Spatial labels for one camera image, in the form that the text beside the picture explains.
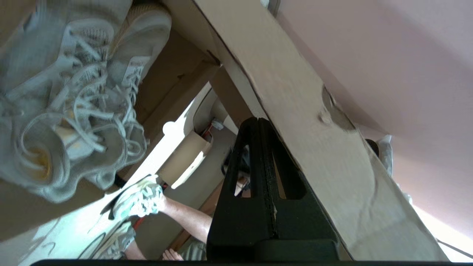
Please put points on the white lace-up sneaker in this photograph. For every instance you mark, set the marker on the white lace-up sneaker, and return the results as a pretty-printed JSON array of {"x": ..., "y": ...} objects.
[
  {"x": 55, "y": 111},
  {"x": 151, "y": 29}
]

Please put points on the grey white worn sneaker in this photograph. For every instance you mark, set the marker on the grey white worn sneaker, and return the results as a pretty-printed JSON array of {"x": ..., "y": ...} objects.
[
  {"x": 114, "y": 240},
  {"x": 138, "y": 199}
]

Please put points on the person's bare lower leg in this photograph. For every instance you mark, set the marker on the person's bare lower leg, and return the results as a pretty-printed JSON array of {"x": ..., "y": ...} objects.
[
  {"x": 188, "y": 218},
  {"x": 135, "y": 253}
]

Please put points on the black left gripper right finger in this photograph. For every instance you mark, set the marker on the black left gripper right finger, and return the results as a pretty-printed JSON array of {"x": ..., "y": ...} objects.
[{"x": 303, "y": 221}]

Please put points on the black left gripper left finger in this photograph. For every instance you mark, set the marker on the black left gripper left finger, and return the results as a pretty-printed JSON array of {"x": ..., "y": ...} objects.
[{"x": 229, "y": 221}]

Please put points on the brown cardboard shoe box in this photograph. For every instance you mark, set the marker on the brown cardboard shoe box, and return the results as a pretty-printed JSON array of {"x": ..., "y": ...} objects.
[{"x": 295, "y": 92}]

